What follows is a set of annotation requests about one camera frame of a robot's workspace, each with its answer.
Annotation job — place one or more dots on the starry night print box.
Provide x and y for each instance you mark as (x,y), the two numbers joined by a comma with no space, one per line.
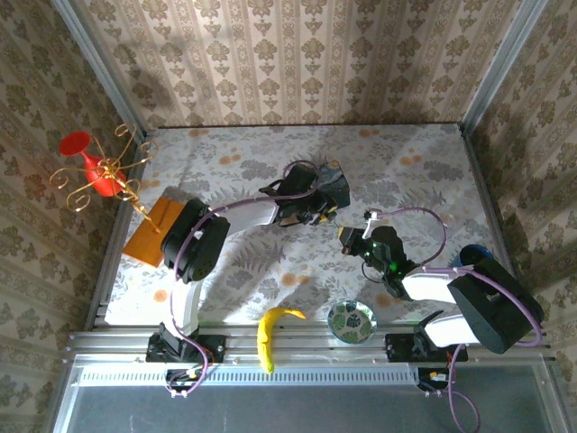
(338,185)

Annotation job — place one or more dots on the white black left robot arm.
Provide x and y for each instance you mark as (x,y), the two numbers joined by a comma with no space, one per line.
(194,243)

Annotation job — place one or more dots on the leaf pattern bowl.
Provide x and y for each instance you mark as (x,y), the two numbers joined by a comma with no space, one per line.
(351,322)

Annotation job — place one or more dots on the floral patterned tablecloth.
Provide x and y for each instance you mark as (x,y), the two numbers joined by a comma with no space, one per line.
(252,144)

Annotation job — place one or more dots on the blue round object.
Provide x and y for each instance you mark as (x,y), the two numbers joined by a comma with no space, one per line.
(471,255)

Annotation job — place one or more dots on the yellow banana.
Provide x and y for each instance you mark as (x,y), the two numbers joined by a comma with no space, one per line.
(263,338)

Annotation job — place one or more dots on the orange wooden board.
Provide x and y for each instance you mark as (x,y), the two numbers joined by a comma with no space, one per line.
(146,243)

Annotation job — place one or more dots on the red vase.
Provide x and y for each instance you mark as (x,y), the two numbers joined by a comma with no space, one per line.
(72,144)

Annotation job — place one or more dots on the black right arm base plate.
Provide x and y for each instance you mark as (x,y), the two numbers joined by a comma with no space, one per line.
(396,350)

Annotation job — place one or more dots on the aluminium mounting rail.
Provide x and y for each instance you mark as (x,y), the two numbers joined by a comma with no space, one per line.
(315,349)

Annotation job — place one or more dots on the black connector bracket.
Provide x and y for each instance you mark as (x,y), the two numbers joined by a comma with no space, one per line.
(430,379)
(180,381)

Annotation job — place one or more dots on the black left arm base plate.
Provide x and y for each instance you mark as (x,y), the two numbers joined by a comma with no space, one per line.
(213,348)

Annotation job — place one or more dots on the aluminium frame post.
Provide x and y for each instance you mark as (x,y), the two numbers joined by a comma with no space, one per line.
(500,63)
(97,63)

